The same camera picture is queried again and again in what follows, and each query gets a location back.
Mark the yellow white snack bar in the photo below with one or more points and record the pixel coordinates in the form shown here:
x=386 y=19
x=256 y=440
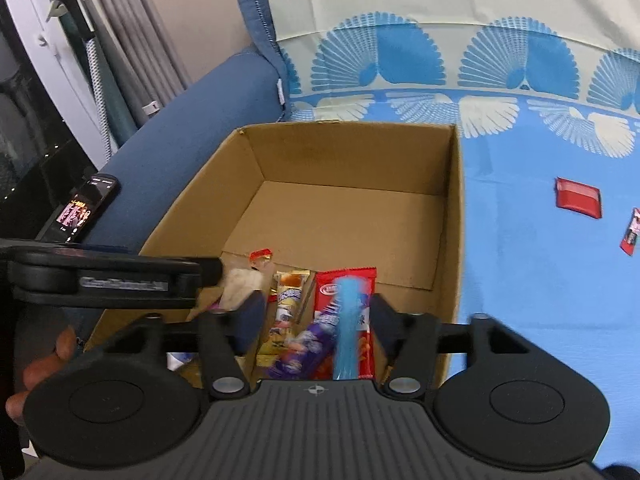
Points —
x=286 y=310

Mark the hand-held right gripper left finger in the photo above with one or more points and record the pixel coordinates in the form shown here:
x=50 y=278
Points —
x=252 y=320

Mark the small red yellow snack packet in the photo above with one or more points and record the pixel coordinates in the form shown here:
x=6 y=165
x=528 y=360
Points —
x=260 y=256

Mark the red snack packet white label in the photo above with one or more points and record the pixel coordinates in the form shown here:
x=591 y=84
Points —
x=325 y=305

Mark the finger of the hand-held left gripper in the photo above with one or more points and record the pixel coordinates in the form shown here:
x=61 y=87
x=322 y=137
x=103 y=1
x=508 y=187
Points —
x=122 y=282

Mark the red white black snack packet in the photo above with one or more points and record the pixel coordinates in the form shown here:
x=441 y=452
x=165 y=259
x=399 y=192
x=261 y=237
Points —
x=631 y=232

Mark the person's left hand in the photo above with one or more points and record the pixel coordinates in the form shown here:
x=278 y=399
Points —
x=65 y=345

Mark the blue sofa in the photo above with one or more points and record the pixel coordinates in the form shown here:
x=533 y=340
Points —
x=200 y=110

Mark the grey curtain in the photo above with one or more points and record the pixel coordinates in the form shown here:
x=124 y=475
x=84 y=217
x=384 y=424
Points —
x=135 y=45

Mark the blue fan-print bed sheet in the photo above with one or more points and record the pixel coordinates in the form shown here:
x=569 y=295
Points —
x=525 y=285

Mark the black smartphone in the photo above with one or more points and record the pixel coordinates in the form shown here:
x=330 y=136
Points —
x=82 y=207

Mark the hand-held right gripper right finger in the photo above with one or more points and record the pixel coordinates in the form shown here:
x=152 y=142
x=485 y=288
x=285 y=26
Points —
x=382 y=320

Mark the black glass cabinet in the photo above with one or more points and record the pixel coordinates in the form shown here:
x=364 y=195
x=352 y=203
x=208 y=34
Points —
x=25 y=175

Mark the flat red snack packet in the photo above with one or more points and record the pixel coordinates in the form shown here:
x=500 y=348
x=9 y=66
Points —
x=577 y=197

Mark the white cabinet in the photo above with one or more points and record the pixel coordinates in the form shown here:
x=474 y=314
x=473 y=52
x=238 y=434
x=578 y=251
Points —
x=35 y=45

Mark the brown cardboard box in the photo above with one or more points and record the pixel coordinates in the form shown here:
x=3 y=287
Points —
x=340 y=220

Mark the purple snack bar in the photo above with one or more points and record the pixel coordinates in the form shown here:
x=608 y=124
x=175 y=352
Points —
x=300 y=355

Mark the beige rice snack bar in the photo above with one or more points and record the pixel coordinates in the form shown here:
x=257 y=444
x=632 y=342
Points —
x=240 y=285

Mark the light blue snack stick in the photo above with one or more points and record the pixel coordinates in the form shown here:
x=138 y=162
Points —
x=347 y=330

